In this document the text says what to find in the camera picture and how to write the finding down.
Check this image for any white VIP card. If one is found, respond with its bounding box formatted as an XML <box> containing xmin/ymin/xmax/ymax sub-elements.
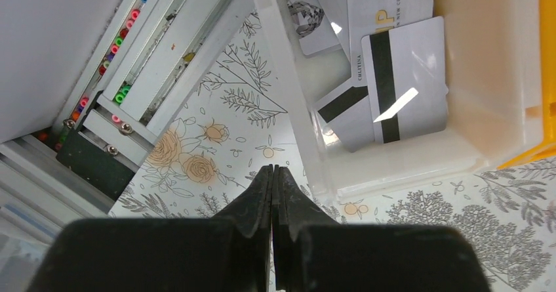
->
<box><xmin>347</xmin><ymin>0</ymin><xmax>433</xmax><ymax>65</ymax></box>

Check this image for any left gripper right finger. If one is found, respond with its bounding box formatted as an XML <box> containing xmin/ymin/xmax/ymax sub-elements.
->
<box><xmin>272</xmin><ymin>165</ymin><xmax>337</xmax><ymax>291</ymax></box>

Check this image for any aluminium frame rail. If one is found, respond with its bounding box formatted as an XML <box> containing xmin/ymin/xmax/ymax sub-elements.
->
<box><xmin>1</xmin><ymin>0</ymin><xmax>253</xmax><ymax>249</ymax></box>

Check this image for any white magnetic stripe card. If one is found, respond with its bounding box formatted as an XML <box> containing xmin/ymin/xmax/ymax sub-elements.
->
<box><xmin>361</xmin><ymin>16</ymin><xmax>448</xmax><ymax>144</ymax></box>

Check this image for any clear plastic card bin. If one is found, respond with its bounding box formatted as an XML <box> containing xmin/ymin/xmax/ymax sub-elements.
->
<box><xmin>254</xmin><ymin>0</ymin><xmax>545</xmax><ymax>199</ymax></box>

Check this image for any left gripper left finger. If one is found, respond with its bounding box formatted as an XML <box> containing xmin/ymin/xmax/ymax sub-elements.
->
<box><xmin>214</xmin><ymin>165</ymin><xmax>274</xmax><ymax>291</ymax></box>

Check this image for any white diamond print card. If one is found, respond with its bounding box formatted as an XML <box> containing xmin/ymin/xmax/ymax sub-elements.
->
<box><xmin>285</xmin><ymin>0</ymin><xmax>341</xmax><ymax>58</ymax></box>

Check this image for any yellow divided plastic bin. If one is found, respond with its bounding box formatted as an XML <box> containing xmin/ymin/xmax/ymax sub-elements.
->
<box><xmin>497</xmin><ymin>0</ymin><xmax>555</xmax><ymax>170</ymax></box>

